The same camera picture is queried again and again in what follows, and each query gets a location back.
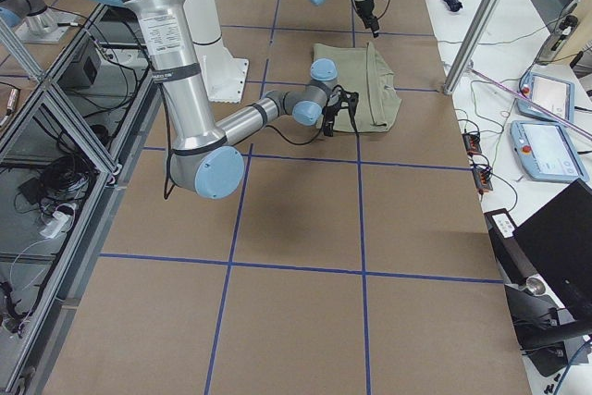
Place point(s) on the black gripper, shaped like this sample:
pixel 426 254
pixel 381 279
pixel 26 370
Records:
pixel 366 8
pixel 330 113

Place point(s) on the olive green long-sleeve shirt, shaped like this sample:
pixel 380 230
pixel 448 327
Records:
pixel 363 70

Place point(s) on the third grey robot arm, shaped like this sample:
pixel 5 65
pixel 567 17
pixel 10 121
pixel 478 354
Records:
pixel 35 22

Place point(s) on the reacher grabber stick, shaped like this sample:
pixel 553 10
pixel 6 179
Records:
pixel 542 110

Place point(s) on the far blue teach pendant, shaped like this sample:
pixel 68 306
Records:
pixel 556 95

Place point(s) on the blue teach pendant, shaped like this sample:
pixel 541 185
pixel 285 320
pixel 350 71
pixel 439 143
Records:
pixel 556 95
pixel 546 152

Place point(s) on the near blue teach pendant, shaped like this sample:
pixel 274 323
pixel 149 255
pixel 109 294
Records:
pixel 546 152

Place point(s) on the black laptop computer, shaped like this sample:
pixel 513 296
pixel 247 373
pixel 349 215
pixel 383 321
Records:
pixel 547 263

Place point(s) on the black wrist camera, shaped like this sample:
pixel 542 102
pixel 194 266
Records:
pixel 348 100

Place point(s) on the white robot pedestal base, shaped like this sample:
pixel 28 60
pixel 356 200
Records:
pixel 224 75

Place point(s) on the aluminium frame post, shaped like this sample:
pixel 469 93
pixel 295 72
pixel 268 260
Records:
pixel 469 44

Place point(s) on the aluminium frame rail structure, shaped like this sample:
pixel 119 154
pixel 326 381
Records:
pixel 74 115

